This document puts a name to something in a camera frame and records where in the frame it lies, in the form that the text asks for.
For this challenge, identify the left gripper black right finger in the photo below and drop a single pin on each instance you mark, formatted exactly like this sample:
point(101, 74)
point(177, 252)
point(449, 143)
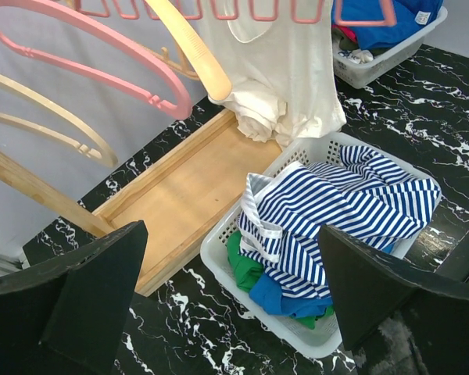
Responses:
point(364, 290)

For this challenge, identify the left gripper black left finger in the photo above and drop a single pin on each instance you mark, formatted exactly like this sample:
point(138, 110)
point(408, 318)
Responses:
point(87, 321)

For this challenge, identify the blue white striped tank top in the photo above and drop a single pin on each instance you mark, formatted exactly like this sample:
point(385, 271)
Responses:
point(367, 196)

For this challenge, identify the green tank top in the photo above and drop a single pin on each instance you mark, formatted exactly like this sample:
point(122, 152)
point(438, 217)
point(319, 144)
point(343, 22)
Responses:
point(267, 293)

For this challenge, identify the beige wooden hanger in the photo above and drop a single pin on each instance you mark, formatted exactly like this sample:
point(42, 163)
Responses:
point(60, 125)

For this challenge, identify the pink striped-top hanger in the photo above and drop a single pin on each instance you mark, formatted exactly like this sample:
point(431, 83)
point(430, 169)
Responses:
point(387, 9)

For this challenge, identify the cream wooden hanger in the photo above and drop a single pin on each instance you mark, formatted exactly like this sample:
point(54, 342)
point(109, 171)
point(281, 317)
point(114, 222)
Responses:
point(210, 72)

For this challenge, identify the wooden clothes rack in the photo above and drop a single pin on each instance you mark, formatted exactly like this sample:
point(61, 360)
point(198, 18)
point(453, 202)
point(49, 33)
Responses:
point(180, 197)

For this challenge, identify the white right bin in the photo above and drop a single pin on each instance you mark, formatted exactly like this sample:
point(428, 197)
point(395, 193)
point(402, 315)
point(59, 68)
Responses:
point(359, 75)

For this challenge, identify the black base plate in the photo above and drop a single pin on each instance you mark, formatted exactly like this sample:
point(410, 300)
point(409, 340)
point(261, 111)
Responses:
point(456, 264)

